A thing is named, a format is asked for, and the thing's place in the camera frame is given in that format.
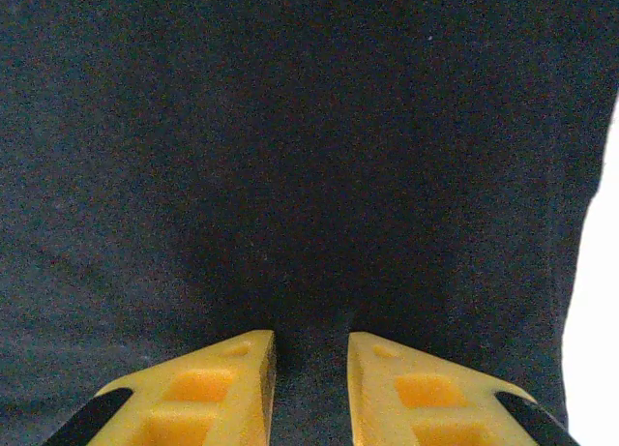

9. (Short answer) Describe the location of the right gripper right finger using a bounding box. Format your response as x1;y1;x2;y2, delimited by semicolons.
347;332;581;446

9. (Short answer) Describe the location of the black t-shirt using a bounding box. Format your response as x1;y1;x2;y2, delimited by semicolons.
0;0;619;446

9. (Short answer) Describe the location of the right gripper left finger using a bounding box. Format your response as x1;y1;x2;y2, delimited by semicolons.
45;329;277;446

